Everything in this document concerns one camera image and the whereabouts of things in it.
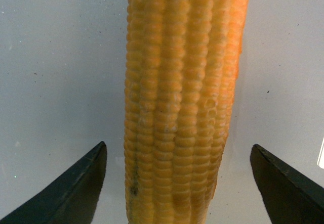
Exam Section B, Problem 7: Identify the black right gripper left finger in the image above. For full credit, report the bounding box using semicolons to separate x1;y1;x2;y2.
1;142;107;223

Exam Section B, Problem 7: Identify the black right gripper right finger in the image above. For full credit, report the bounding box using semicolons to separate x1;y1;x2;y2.
250;144;323;223

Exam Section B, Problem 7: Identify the yellow corn cob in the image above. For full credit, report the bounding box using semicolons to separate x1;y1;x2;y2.
124;0;248;223

